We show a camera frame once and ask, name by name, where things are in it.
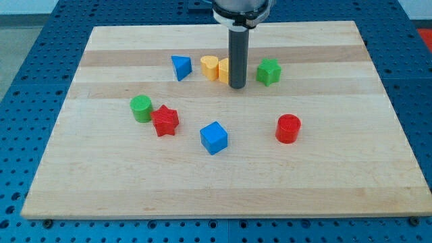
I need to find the blue cube block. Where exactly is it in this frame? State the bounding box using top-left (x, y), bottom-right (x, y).
top-left (200, 121), bottom-right (228, 155)

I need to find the red cylinder block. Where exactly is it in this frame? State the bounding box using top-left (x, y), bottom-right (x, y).
top-left (275, 114), bottom-right (301, 144)

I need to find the blue triangle block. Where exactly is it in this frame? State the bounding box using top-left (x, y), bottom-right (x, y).
top-left (171, 55), bottom-right (192, 81)

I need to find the blue perforated table plate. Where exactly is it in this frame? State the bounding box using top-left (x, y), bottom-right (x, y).
top-left (1, 0), bottom-right (431, 242)

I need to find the yellow heart block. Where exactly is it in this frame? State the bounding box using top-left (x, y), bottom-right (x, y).
top-left (200, 55), bottom-right (219, 81)

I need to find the yellow block behind rod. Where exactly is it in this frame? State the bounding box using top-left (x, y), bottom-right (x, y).
top-left (219, 58), bottom-right (229, 84)

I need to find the green cylinder block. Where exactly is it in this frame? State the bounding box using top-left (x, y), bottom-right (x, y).
top-left (130, 95), bottom-right (153, 123)

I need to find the wooden board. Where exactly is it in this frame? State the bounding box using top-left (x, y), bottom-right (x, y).
top-left (21, 21), bottom-right (431, 220)

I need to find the grey cylindrical pointer rod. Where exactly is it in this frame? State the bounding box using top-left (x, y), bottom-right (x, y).
top-left (229, 30), bottom-right (249, 89)

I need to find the green star block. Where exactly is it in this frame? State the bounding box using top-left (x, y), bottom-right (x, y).
top-left (256, 58), bottom-right (281, 86)

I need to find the red star block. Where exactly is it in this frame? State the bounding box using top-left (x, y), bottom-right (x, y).
top-left (150, 105), bottom-right (180, 136)

